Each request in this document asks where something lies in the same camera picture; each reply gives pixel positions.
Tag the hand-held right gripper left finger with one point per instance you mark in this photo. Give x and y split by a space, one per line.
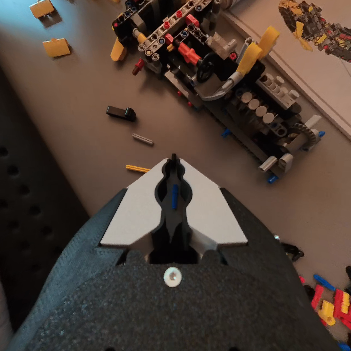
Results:
131 216

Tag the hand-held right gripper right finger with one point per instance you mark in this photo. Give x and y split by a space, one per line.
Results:
216 216

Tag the blue lego pin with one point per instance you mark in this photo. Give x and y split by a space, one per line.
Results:
175 197

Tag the black lego pin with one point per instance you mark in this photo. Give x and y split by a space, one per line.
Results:
173 160

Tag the lego car chassis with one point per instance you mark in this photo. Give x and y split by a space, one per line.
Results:
219 82

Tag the pile of red blue lego pins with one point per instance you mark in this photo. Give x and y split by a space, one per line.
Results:
329 304

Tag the lego instruction booklet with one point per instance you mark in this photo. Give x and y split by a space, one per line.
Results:
315 68

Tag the yellow lego panel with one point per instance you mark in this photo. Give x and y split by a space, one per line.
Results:
42 8

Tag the yellow lego axle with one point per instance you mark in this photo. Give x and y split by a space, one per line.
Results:
137 168

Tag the grey lego axle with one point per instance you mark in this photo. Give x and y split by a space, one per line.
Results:
142 139

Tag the black angled lego piece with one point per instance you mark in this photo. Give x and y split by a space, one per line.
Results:
120 113

